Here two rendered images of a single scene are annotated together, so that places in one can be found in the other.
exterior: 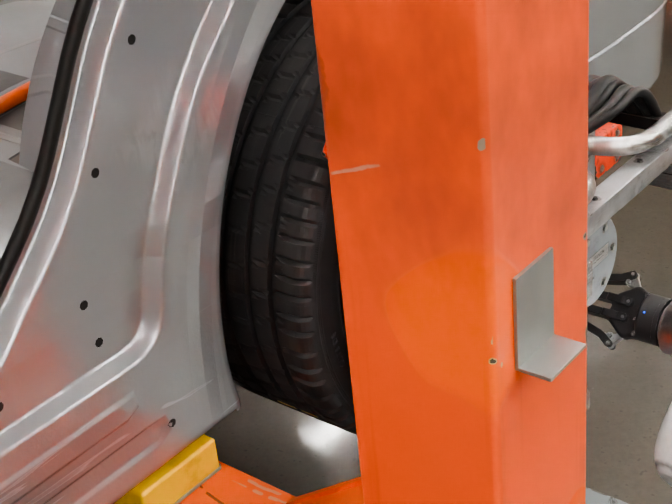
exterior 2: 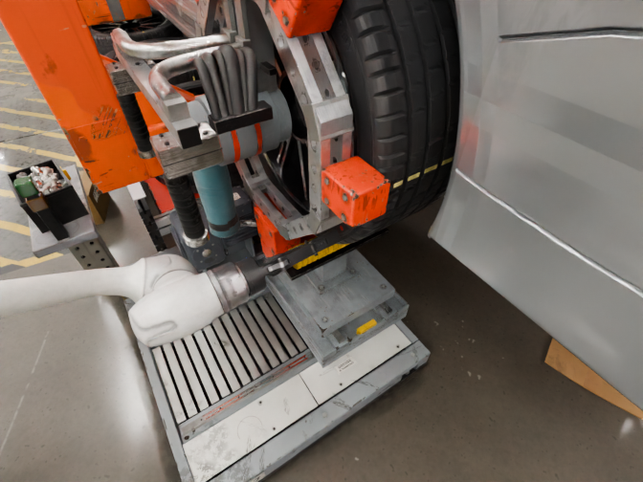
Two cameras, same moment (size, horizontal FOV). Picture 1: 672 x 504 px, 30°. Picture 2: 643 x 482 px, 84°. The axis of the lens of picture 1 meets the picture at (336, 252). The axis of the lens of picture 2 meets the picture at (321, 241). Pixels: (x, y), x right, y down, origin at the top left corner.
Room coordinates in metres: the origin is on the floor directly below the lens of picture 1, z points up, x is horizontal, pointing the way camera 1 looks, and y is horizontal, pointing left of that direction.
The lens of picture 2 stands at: (1.86, -0.88, 1.22)
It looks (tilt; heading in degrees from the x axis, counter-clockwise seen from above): 46 degrees down; 106
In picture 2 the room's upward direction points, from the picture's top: straight up
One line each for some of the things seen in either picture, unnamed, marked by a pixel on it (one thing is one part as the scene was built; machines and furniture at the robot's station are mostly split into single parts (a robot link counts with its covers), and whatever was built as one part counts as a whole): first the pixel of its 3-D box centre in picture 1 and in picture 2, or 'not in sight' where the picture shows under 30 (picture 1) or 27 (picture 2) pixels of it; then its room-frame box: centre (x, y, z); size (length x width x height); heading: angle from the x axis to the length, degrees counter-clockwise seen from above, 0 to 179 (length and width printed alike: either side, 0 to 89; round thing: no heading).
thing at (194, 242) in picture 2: not in sight; (186, 206); (1.52, -0.50, 0.83); 0.04 x 0.04 x 0.16
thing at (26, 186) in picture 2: not in sight; (27, 186); (0.90, -0.36, 0.64); 0.04 x 0.04 x 0.04; 49
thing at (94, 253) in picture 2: not in sight; (88, 246); (0.73, -0.21, 0.21); 0.10 x 0.10 x 0.42; 49
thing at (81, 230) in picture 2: not in sight; (58, 206); (0.76, -0.23, 0.44); 0.43 x 0.17 x 0.03; 139
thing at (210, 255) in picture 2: not in sight; (236, 234); (1.29, -0.03, 0.26); 0.42 x 0.18 x 0.35; 49
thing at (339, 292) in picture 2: not in sight; (326, 251); (1.65, -0.08, 0.32); 0.40 x 0.30 x 0.28; 139
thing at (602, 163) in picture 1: (588, 146); (353, 191); (1.78, -0.41, 0.85); 0.09 x 0.08 x 0.07; 139
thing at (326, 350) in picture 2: not in sight; (326, 285); (1.66, -0.08, 0.13); 0.50 x 0.36 x 0.10; 139
